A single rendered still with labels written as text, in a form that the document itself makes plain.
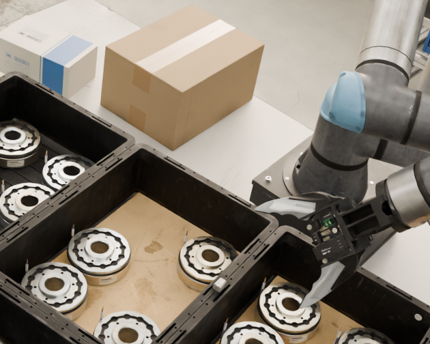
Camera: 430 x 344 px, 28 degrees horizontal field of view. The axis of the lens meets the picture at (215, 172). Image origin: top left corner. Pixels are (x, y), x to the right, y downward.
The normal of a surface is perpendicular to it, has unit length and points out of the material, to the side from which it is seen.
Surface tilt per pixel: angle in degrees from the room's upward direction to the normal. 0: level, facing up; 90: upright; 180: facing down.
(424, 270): 0
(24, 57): 90
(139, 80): 90
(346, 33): 0
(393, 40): 23
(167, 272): 0
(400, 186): 53
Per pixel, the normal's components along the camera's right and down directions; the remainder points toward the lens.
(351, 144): -0.22, 0.69
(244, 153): 0.16, -0.75
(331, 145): -0.55, 0.50
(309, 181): -0.66, 0.14
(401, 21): 0.14, -0.44
